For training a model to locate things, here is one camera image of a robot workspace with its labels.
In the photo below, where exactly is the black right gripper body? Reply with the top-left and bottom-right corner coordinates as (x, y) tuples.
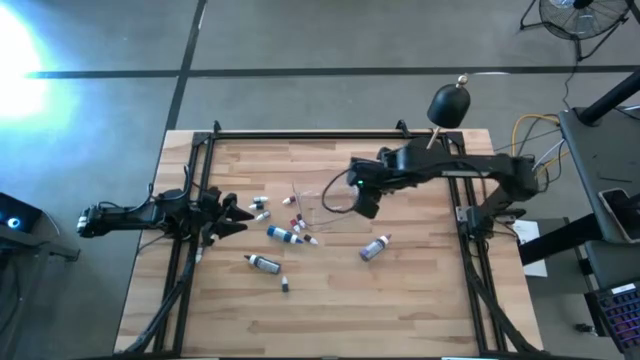
(348, 155), (389, 195)

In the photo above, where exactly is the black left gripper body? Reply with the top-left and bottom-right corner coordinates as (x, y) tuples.
(197, 202), (230, 246)

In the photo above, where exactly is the large purple food coloring bottle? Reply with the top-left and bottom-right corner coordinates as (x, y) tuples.
(359, 233), (392, 262)

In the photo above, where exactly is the large black food coloring bottle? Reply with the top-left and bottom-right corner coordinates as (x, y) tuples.
(243, 254), (282, 275)

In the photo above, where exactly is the large blue food coloring bottle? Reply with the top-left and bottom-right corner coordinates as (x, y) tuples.
(266, 225), (305, 245)

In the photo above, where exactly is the clear plastic bin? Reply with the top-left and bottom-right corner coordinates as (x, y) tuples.
(291, 180), (364, 229)

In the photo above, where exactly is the black desk lamp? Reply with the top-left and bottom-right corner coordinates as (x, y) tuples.
(425, 73), (472, 151)

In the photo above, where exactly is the white paper sheet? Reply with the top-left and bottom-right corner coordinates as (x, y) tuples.
(512, 218), (550, 279)

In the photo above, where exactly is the black desk beam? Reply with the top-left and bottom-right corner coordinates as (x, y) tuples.
(517, 213), (604, 267)

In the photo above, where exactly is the black stand with blue light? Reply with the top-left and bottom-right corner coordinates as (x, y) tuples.
(0, 192), (81, 264)

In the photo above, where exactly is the grey desk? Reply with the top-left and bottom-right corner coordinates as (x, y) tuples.
(557, 107), (640, 244)

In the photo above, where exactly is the smartphone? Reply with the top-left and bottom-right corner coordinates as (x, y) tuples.
(598, 188), (640, 245)

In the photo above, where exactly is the black slanted pole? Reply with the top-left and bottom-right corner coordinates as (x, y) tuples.
(579, 69), (640, 126)

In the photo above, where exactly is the black floor fan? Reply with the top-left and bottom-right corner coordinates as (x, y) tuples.
(518, 0), (634, 63)

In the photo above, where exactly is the backlit keyboard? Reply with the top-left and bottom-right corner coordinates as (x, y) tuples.
(584, 281), (640, 355)

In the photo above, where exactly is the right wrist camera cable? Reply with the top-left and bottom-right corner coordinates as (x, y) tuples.
(321, 168), (362, 215)

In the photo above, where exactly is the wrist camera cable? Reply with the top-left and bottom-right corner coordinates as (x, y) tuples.
(97, 164), (195, 211)
(321, 168), (362, 215)

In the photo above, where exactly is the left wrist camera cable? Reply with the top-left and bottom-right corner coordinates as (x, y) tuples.
(97, 164), (195, 211)

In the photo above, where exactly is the black aluminium rig frame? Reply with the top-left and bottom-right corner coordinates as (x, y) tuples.
(115, 119), (544, 359)

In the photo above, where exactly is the yellow cable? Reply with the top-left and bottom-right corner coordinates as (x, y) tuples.
(510, 113), (570, 176)

